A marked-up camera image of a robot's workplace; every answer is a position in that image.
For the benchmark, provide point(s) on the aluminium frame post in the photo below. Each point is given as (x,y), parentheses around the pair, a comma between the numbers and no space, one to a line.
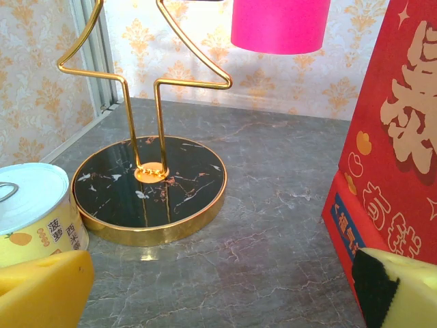
(99,68)

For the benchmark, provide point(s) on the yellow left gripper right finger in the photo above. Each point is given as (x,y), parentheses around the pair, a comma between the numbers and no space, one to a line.
(413,297)

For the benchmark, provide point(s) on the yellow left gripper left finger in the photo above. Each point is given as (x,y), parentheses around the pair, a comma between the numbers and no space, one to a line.
(44,290)

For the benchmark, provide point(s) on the pink plastic goblet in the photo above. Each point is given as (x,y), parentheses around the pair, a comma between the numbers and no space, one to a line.
(280,24)

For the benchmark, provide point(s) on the red paper takeout bag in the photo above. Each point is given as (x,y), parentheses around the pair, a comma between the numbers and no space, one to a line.
(392,102)

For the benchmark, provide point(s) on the aluminium table side rail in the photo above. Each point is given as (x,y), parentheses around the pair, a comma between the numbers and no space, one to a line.
(78,133)

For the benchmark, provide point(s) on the yellow pineapple can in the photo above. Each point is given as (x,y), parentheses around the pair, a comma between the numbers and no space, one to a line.
(30,198)

